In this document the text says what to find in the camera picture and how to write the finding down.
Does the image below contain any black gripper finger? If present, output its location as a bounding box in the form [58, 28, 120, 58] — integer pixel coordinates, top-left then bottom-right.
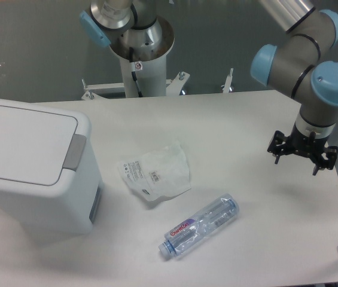
[267, 130, 290, 164]
[312, 146, 338, 176]

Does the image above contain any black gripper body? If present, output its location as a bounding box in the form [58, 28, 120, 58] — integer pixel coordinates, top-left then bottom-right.
[285, 124, 328, 158]

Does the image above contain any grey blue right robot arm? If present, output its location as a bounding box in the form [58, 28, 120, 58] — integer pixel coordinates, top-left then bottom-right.
[250, 1, 338, 170]

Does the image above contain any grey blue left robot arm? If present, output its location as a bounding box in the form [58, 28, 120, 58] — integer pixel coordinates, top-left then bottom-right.
[79, 1, 338, 171]

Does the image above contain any white plastic trash can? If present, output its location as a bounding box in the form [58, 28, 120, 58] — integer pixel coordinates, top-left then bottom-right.
[0, 99, 102, 234]

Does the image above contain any white trash can lid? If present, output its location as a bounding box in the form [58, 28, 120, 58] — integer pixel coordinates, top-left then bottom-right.
[0, 105, 87, 186]

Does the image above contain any crumpled white paper bag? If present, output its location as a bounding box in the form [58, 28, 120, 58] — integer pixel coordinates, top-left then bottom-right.
[117, 141, 191, 201]

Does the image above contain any clear plastic water bottle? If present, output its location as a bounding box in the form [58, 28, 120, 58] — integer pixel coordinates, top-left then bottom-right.
[159, 194, 240, 259]

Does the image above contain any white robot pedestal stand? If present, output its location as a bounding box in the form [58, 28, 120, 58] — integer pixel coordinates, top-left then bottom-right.
[79, 11, 175, 98]

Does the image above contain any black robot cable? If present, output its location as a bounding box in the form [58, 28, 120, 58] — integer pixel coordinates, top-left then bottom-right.
[128, 47, 144, 98]

